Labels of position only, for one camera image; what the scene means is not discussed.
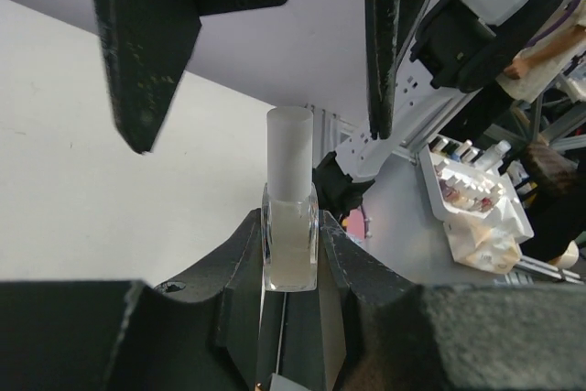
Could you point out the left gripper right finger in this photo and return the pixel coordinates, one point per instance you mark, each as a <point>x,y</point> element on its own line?
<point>401,335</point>

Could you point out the white tray of bottles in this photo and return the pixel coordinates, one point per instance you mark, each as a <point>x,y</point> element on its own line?
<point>483,219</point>

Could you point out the clear nail polish bottle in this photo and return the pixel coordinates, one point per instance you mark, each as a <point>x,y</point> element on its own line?
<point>290,241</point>

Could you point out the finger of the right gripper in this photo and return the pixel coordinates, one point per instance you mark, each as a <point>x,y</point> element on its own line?
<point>146,46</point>

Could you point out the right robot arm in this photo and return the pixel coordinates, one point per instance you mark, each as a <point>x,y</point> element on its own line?
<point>420,55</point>

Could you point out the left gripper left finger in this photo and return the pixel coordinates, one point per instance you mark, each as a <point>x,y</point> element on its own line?
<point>196,331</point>

